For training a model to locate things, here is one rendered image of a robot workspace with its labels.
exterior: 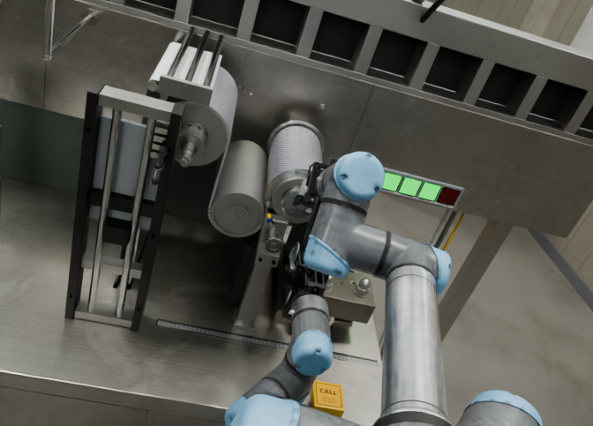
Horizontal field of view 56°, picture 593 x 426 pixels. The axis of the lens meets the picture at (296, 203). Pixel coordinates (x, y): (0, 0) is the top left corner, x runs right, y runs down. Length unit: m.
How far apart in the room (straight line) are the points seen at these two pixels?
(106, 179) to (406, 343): 0.64
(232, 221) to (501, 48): 0.79
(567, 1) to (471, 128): 3.14
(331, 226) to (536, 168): 0.97
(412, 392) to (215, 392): 0.65
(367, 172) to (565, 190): 1.02
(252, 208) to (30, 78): 0.67
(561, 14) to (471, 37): 3.20
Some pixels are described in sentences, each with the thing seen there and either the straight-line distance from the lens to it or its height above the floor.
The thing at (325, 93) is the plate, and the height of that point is 1.38.
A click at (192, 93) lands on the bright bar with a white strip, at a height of 1.44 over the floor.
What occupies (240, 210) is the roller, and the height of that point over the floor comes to 1.19.
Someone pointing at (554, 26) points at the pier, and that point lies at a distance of 4.67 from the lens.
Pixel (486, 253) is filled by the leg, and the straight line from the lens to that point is 2.04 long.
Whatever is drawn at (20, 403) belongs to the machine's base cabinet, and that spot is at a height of 0.77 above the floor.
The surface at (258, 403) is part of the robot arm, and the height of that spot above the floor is 1.43.
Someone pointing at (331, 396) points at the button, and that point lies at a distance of 1.28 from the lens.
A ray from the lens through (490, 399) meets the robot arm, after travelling 0.99.
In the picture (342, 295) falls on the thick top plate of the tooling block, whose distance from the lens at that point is 1.36.
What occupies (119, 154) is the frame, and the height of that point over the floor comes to 1.31.
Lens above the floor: 1.86
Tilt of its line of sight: 31 degrees down
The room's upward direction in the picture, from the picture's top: 19 degrees clockwise
